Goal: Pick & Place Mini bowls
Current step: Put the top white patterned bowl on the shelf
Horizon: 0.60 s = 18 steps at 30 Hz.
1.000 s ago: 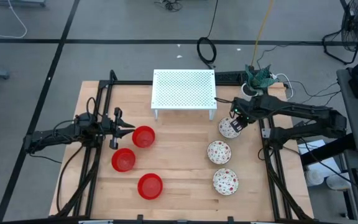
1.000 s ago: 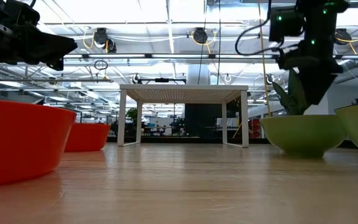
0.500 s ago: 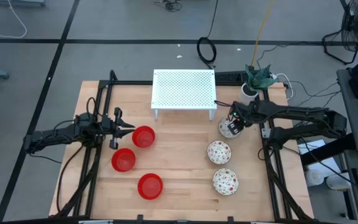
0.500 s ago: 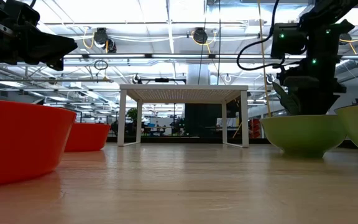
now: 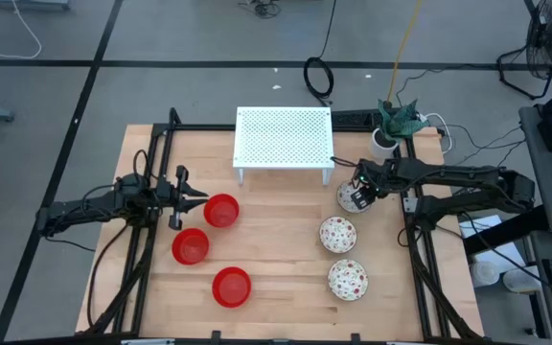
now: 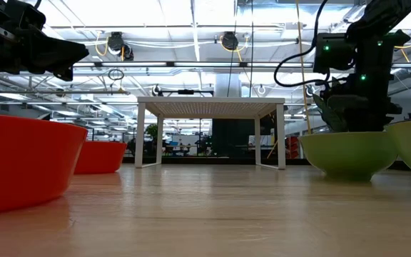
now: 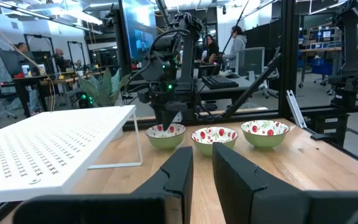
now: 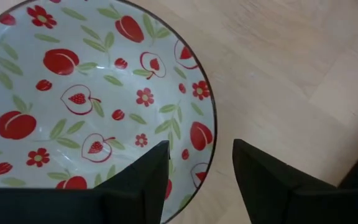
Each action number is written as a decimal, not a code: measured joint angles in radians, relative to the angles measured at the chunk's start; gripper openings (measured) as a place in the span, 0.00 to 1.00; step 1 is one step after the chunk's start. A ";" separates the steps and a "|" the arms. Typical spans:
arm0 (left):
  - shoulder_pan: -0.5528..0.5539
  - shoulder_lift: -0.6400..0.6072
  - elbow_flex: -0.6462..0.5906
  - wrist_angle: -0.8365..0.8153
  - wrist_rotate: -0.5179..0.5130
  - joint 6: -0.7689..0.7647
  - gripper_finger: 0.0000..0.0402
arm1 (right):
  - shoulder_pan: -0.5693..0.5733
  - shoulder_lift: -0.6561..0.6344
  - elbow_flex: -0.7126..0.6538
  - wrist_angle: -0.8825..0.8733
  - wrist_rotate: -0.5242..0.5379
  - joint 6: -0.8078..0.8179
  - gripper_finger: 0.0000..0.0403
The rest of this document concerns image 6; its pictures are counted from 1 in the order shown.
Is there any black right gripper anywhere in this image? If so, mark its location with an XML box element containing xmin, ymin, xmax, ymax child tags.
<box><xmin>328</xmin><ymin>30</ymin><xmax>411</xmax><ymax>133</ymax></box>

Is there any red plastic bowl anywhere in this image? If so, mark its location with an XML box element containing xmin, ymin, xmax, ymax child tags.
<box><xmin>73</xmin><ymin>140</ymin><xmax>128</xmax><ymax>176</ymax></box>
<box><xmin>0</xmin><ymin>112</ymin><xmax>89</xmax><ymax>216</ymax></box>

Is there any red storage rack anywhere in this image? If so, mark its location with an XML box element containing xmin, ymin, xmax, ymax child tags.
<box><xmin>285</xmin><ymin>135</ymin><xmax>301</xmax><ymax>159</ymax></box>

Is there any long linear ceiling light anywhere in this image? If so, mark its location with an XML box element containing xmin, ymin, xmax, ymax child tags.
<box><xmin>72</xmin><ymin>61</ymin><xmax>411</xmax><ymax>69</ymax></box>

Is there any dark green cabinet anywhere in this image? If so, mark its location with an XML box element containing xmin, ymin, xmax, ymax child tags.
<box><xmin>211</xmin><ymin>119</ymin><xmax>256</xmax><ymax>158</ymax></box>

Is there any green background plant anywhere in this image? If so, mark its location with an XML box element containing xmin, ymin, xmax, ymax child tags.
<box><xmin>144</xmin><ymin>124</ymin><xmax>159</xmax><ymax>142</ymax></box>

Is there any white perforated metal rack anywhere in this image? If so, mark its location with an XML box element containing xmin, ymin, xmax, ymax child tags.
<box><xmin>133</xmin><ymin>96</ymin><xmax>287</xmax><ymax>171</ymax></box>

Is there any black ceiling cable reel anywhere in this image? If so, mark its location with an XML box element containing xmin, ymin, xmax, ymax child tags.
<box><xmin>106</xmin><ymin>31</ymin><xmax>135</xmax><ymax>61</ymax></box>
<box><xmin>220</xmin><ymin>31</ymin><xmax>240</xmax><ymax>51</ymax></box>

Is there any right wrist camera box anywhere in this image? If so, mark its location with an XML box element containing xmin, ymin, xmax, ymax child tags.
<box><xmin>313</xmin><ymin>31</ymin><xmax>355</xmax><ymax>75</ymax></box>

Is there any yellow hanging cable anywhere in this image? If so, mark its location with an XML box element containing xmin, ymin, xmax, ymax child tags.
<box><xmin>294</xmin><ymin>0</ymin><xmax>313</xmax><ymax>136</ymax></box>

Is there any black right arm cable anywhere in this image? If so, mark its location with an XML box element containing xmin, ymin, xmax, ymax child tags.
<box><xmin>273</xmin><ymin>0</ymin><xmax>331</xmax><ymax>89</ymax></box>

